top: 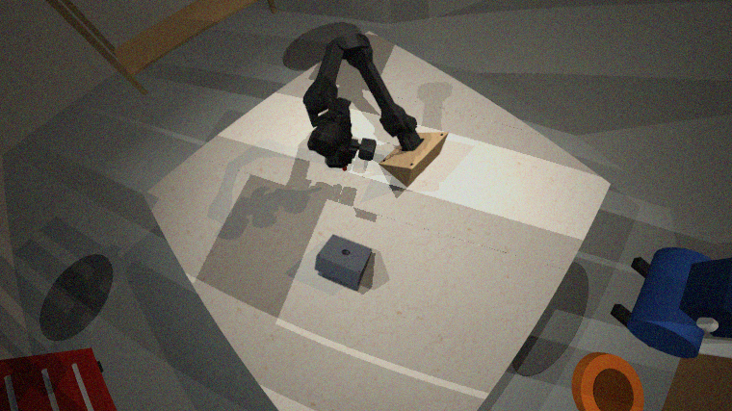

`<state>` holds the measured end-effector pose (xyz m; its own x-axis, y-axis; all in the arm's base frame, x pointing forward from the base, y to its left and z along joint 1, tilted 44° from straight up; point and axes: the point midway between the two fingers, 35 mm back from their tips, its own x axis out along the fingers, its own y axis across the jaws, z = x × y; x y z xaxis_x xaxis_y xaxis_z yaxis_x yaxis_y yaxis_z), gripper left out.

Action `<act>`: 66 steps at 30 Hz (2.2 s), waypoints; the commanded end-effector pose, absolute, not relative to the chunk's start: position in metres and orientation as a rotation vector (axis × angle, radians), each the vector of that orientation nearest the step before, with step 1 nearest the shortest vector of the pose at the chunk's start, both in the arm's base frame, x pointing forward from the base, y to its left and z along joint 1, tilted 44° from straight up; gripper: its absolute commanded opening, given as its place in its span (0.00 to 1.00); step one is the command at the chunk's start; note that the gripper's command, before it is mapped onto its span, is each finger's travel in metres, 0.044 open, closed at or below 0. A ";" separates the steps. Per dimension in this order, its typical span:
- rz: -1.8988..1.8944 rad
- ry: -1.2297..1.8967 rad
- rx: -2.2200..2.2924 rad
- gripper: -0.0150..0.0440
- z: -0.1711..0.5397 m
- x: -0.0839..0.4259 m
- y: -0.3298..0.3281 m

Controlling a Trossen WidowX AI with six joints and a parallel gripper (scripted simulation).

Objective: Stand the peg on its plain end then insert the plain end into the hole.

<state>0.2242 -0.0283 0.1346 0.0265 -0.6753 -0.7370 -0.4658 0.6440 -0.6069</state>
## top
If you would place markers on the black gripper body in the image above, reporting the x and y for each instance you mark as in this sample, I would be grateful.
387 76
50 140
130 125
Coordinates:
366 148

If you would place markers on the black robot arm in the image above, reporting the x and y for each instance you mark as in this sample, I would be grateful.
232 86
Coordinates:
322 95

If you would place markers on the grey square panel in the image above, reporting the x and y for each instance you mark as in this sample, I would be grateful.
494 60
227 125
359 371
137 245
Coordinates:
343 261

